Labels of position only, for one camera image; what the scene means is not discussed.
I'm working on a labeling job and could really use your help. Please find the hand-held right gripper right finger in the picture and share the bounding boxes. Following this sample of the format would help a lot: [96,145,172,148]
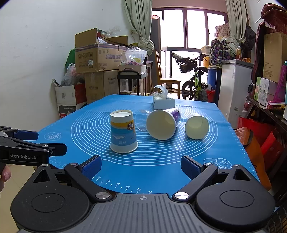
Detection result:
[172,154,252,202]

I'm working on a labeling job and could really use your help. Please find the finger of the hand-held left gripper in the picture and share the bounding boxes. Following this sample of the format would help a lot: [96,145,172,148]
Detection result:
[0,126,39,141]
[43,144,68,157]

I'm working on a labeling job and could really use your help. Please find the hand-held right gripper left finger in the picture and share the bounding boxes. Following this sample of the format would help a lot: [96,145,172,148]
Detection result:
[33,154,113,203]

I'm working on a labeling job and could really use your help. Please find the white green paper cup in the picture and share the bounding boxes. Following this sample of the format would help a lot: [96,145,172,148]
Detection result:
[184,113,210,140]

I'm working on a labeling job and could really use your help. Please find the blue printed paper cup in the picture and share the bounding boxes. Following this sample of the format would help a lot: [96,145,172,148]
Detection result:
[110,110,139,154]

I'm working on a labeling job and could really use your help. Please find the purple printed paper cup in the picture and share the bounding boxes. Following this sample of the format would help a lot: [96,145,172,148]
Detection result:
[146,107,181,141]

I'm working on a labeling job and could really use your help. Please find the clear plastic cup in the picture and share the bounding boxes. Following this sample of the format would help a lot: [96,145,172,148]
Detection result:
[135,110,151,132]

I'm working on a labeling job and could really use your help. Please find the person's left hand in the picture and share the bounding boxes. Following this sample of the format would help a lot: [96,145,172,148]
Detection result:
[0,165,11,193]

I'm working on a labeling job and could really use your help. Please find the blue silicone baking mat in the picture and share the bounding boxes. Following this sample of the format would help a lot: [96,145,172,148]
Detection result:
[37,94,260,195]

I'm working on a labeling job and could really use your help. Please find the white and red cardboard box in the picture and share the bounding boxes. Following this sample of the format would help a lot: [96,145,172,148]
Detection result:
[55,82,88,120]

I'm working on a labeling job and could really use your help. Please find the orange bag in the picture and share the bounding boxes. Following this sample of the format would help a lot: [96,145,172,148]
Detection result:
[235,127,272,191]

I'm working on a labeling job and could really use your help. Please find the white tissue box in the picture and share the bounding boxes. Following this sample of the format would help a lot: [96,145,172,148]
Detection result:
[153,85,175,110]

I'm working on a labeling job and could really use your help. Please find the grey plastic bag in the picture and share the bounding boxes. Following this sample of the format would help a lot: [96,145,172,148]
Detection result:
[61,63,85,87]

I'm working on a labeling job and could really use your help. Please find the green and black bicycle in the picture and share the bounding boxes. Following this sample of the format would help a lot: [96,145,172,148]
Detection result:
[171,52,216,104]

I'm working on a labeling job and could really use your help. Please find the red paper bag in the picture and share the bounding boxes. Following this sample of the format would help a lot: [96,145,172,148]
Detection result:
[237,116,284,172]

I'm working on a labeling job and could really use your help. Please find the wooden chair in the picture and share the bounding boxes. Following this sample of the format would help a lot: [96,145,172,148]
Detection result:
[155,49,182,99]

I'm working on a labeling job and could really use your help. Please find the white chest freezer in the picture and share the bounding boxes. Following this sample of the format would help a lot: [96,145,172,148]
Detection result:
[218,59,254,130]

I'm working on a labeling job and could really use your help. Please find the green bag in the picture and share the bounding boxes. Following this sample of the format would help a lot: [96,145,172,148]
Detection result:
[65,49,77,68]

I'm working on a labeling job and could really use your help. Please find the blue barrel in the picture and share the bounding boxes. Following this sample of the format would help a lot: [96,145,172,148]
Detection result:
[207,67,222,93]

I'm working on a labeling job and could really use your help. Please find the dark wooden side table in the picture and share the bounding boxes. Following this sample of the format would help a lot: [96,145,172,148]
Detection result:
[246,96,287,162]

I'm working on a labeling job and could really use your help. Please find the large open cardboard box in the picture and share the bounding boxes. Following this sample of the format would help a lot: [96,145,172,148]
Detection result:
[75,28,129,73]

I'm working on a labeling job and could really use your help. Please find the black cart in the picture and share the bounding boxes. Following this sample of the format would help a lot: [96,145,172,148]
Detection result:
[117,70,148,96]

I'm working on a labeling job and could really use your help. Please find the green and white box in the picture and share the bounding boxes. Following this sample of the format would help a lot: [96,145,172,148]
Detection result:
[255,77,270,107]

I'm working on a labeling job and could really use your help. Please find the white plastic basket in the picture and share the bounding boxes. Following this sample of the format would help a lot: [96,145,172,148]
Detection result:
[119,64,147,74]

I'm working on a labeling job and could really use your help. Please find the clear printed plastic bag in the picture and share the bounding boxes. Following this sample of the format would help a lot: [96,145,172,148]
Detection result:
[125,49,148,66]

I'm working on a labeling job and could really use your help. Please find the purple floral bag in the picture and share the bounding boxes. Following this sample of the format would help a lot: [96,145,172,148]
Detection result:
[209,38,233,67]

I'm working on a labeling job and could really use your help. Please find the pink bottle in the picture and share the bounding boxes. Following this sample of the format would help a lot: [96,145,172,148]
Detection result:
[273,60,287,103]

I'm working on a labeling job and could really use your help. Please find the dark hanging handbag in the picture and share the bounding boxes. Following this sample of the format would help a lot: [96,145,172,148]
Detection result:
[243,24,257,59]

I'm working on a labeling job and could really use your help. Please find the tall brown cardboard box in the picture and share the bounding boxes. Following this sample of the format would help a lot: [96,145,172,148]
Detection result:
[263,31,287,84]

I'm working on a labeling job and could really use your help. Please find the dark framed window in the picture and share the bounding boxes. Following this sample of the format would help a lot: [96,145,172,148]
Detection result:
[151,8,227,99]

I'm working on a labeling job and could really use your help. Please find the pale green curtain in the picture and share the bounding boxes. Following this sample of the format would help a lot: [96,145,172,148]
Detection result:
[225,0,247,46]
[123,0,156,57]

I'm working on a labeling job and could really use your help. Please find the dark red instrument case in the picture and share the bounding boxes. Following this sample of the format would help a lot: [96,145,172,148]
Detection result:
[251,3,287,86]

